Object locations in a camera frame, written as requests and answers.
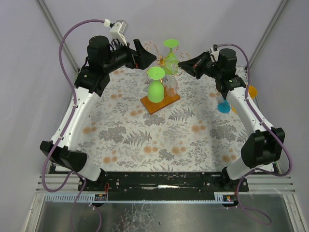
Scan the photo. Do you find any green wine glass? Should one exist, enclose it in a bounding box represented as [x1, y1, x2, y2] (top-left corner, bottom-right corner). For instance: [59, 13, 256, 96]
[147, 66, 165, 103]
[163, 39, 179, 74]

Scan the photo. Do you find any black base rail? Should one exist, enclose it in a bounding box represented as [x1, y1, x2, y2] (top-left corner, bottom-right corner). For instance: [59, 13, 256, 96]
[78, 172, 249, 202]

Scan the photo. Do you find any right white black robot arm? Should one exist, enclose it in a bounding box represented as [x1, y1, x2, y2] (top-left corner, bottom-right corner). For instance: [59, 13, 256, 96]
[178, 48, 285, 189]

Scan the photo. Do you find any orange wine glass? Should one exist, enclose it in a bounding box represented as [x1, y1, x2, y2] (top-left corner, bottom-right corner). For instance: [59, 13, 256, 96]
[231, 86, 258, 114]

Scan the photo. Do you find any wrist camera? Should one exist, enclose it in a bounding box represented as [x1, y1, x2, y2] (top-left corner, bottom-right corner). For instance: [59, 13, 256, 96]
[110, 20, 127, 46]
[210, 44, 219, 60]

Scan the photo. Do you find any orange wooden rack base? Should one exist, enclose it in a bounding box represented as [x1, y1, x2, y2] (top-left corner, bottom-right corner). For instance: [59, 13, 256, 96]
[140, 93, 180, 115]

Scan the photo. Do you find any left grey cable duct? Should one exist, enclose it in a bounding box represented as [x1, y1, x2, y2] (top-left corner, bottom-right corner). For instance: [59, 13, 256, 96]
[44, 193, 107, 203]

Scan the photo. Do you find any front green wine glass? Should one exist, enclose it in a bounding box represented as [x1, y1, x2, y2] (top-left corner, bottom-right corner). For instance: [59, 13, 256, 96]
[147, 66, 165, 103]

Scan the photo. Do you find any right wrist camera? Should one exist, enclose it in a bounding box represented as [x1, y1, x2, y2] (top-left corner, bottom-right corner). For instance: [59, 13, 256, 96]
[210, 44, 219, 60]

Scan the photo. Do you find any grey cable duct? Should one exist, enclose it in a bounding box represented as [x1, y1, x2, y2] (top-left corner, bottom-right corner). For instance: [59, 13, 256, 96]
[44, 193, 107, 203]
[214, 192, 238, 203]

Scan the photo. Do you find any blue wine glass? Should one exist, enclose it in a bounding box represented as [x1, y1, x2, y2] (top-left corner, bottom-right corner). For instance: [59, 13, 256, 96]
[217, 99, 231, 114]

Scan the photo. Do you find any floral table mat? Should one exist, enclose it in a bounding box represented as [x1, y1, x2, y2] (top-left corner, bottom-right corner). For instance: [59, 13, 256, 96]
[68, 68, 248, 172]

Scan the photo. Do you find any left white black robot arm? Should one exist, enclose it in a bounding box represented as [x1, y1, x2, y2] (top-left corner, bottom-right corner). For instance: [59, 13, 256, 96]
[40, 36, 156, 182]

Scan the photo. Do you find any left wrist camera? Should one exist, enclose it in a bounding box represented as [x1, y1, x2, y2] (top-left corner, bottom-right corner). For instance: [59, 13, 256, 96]
[110, 20, 127, 46]

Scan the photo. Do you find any gold wire glass rack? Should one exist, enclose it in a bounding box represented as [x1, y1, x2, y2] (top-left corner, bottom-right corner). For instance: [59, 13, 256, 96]
[143, 39, 191, 76]

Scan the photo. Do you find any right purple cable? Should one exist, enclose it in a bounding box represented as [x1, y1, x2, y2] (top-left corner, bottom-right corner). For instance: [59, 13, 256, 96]
[219, 42, 293, 225]

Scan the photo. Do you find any purple cable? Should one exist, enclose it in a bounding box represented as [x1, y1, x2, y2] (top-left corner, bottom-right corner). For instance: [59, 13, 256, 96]
[219, 42, 293, 225]
[41, 18, 107, 232]

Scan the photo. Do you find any right grey cable duct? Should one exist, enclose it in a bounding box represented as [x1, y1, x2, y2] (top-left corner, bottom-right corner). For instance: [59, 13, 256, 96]
[214, 192, 238, 203]

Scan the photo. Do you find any back green wine glass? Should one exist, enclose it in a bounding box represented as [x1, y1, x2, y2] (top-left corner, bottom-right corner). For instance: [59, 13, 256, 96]
[163, 39, 179, 74]

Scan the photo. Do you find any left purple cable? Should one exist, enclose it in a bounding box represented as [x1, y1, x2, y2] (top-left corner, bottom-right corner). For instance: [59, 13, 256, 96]
[41, 18, 107, 232]

